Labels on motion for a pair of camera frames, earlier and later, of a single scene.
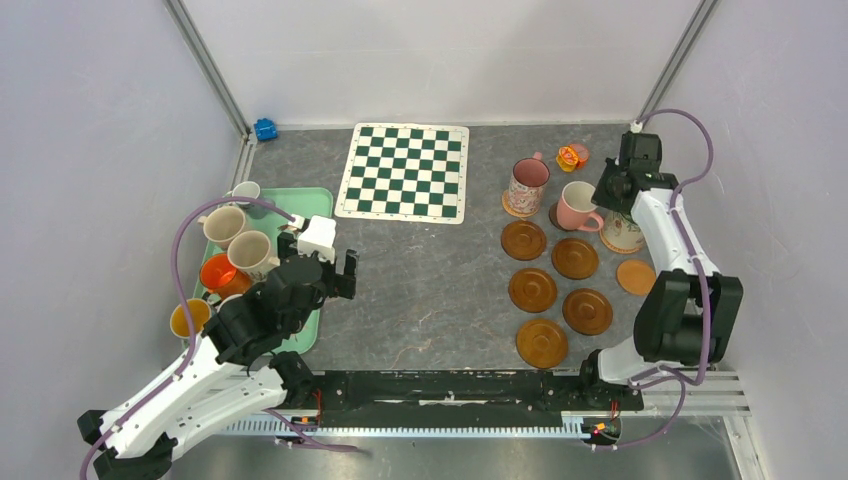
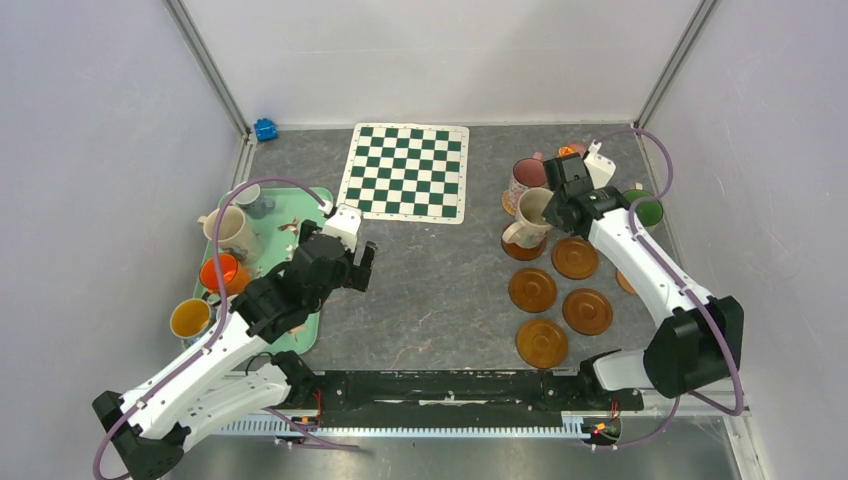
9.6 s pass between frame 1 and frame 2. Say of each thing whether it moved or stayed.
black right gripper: moved
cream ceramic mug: moved
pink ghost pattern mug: stayed
